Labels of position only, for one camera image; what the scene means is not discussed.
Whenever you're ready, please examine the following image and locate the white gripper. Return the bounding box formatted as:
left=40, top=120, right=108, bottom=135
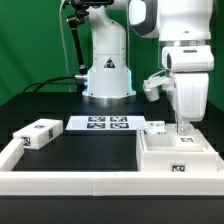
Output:
left=162, top=45, right=214, bottom=134

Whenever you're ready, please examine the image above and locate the white cabinet door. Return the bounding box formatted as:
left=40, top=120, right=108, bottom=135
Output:
left=143, top=121, right=167, bottom=135
left=173, top=125, right=208, bottom=152

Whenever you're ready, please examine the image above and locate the white cabinet body box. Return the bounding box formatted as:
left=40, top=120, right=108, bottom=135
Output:
left=136, top=124, right=224, bottom=172

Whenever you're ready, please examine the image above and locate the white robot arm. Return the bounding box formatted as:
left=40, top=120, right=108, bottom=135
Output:
left=83, top=0, right=215, bottom=135

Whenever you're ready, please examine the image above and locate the white cabinet top block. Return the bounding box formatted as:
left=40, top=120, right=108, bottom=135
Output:
left=13, top=118, right=63, bottom=150

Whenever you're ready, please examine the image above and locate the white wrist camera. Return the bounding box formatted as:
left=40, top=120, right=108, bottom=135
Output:
left=143, top=77, right=173, bottom=102

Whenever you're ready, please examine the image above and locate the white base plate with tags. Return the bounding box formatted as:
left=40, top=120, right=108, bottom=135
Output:
left=66, top=116, right=145, bottom=131

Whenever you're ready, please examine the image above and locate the black cable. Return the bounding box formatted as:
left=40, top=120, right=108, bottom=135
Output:
left=21, top=75, right=88, bottom=94

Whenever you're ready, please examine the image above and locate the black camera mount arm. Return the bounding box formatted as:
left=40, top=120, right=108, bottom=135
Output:
left=67, top=0, right=114, bottom=75

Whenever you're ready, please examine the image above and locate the white U-shaped fence frame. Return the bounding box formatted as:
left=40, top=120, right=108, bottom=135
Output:
left=0, top=139, right=224, bottom=196

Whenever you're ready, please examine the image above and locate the white cable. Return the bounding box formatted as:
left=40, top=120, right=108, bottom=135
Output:
left=58, top=0, right=73, bottom=94

